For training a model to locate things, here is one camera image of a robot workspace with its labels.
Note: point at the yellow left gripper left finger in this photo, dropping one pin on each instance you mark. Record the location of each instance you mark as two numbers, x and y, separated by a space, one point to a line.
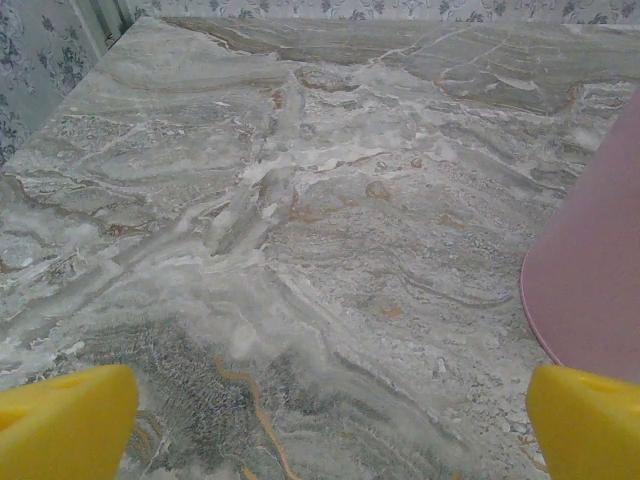
60 430

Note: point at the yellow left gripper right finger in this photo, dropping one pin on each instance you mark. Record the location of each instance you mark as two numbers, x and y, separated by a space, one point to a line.
590 435

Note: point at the pink straw holder cup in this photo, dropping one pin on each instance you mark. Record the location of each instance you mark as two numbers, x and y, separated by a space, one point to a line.
595 260

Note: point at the aluminium frame post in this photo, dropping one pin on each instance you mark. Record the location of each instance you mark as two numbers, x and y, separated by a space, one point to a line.
102 22

